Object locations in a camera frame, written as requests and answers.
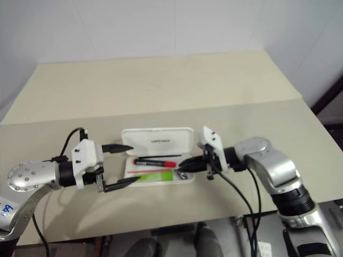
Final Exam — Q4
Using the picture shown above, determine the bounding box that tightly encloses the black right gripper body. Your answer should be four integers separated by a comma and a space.
202, 146, 223, 182

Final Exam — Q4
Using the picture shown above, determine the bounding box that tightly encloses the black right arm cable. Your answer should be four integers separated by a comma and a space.
245, 166, 263, 257
213, 170, 255, 257

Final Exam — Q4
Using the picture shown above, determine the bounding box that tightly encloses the grey metal table support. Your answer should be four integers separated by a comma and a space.
229, 213, 279, 257

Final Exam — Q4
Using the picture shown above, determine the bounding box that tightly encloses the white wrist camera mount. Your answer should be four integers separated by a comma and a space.
197, 125, 232, 172
71, 139, 105, 191

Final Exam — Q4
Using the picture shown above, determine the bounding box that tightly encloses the red capped black marker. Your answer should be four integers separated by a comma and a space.
132, 157, 178, 168

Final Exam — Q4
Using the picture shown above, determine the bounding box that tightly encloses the thin black pencil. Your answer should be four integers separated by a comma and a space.
138, 153, 183, 159

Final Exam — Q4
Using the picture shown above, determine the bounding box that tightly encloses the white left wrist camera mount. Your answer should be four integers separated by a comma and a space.
71, 139, 105, 191

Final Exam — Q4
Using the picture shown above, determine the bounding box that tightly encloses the dark metal frame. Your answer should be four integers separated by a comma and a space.
311, 77, 343, 116

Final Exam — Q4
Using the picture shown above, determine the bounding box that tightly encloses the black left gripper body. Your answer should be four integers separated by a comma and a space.
82, 166, 106, 194

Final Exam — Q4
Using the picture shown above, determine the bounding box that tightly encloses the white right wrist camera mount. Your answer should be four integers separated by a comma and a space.
197, 125, 232, 172

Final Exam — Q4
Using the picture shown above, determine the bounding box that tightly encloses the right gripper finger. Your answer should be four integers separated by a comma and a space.
178, 156, 207, 167
176, 163, 207, 173

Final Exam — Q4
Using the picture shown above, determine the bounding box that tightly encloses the thin red pencil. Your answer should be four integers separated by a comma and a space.
127, 168, 177, 175

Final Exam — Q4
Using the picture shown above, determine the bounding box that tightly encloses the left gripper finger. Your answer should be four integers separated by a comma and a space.
103, 176, 142, 194
101, 143, 135, 155

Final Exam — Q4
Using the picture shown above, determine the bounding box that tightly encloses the white pencil case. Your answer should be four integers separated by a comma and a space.
120, 127, 196, 187

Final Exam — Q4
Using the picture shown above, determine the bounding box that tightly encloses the green eraser block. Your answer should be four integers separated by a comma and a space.
133, 171, 175, 184

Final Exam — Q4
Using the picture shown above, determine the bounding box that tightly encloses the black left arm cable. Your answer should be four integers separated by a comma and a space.
31, 127, 90, 257

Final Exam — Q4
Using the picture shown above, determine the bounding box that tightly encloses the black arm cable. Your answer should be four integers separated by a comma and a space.
31, 127, 90, 257
245, 166, 263, 257
213, 170, 255, 257

